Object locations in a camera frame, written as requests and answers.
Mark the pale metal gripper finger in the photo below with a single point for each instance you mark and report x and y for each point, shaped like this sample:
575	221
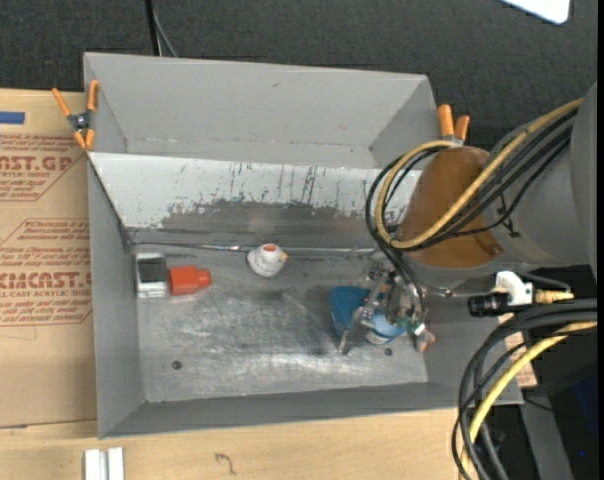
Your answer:
353	334

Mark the dark blue triangular thing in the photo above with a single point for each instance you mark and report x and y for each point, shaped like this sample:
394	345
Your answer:
346	306

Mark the light blue round thing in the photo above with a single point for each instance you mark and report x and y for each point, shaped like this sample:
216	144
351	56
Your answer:
382	330

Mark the grey metal bin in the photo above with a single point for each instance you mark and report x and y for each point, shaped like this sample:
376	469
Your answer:
242	338

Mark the white toy duck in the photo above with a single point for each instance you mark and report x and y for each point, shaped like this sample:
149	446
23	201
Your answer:
265	262

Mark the red plastic stepped cylinder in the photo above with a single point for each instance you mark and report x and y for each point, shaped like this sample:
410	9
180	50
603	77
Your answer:
186	281

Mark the white and black small box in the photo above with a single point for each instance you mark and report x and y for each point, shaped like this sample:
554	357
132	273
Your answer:
150	274

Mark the brown cardboard board red print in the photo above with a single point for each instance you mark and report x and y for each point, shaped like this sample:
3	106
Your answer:
37	268

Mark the black cylinder on white bracket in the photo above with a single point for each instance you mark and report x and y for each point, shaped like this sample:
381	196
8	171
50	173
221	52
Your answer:
488	304

